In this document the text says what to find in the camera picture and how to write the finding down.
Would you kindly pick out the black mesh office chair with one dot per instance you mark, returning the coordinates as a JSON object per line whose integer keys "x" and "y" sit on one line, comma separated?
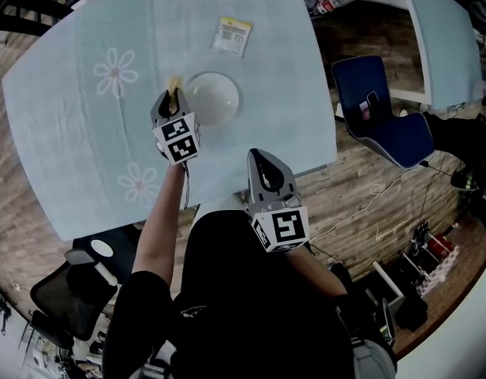
{"x": 69, "y": 302}

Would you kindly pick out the clear packet with yellow label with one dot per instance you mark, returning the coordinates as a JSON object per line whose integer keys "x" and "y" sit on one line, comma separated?
{"x": 231, "y": 36}

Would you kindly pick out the small pink card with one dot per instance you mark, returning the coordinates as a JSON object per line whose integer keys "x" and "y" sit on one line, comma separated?
{"x": 364, "y": 111}

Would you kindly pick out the white roll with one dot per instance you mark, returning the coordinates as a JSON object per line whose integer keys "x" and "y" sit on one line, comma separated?
{"x": 105, "y": 273}

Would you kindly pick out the red box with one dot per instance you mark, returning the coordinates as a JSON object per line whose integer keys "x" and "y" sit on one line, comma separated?
{"x": 439, "y": 243}

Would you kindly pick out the person's right forearm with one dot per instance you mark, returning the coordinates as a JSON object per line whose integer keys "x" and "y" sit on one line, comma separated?
{"x": 318, "y": 271}

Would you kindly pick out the white round plate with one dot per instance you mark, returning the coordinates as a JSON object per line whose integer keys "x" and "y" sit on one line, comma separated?
{"x": 217, "y": 99}

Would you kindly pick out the black phone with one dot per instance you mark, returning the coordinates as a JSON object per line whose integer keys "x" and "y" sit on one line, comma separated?
{"x": 375, "y": 104}

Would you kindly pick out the person's black shirt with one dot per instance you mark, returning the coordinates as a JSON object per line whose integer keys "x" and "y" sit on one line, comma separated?
{"x": 247, "y": 310}

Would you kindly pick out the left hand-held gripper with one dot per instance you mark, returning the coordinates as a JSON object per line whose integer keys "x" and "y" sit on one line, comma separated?
{"x": 180, "y": 140}

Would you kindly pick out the black metal railing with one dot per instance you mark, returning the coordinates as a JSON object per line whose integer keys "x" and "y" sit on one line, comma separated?
{"x": 14, "y": 24}

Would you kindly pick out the blue shell chair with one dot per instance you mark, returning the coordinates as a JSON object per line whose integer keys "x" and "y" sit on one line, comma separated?
{"x": 401, "y": 140}

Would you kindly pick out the yellow sponge cloth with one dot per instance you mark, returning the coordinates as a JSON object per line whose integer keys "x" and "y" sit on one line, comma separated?
{"x": 174, "y": 85}

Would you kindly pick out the light blue flowered tablecloth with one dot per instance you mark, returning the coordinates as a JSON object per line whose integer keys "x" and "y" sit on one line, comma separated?
{"x": 69, "y": 132}

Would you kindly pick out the white low rack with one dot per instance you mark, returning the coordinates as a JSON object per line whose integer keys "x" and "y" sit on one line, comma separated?
{"x": 389, "y": 282}

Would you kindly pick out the person's left forearm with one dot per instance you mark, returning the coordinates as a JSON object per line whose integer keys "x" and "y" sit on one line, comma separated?
{"x": 160, "y": 227}

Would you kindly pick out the person's grey trousers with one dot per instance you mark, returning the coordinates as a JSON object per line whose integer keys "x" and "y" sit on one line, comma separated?
{"x": 375, "y": 361}

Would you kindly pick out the white round disc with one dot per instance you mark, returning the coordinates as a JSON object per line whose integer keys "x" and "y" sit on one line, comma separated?
{"x": 101, "y": 248}

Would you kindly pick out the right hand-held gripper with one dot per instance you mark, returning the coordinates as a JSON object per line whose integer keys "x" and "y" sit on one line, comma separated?
{"x": 286, "y": 227}

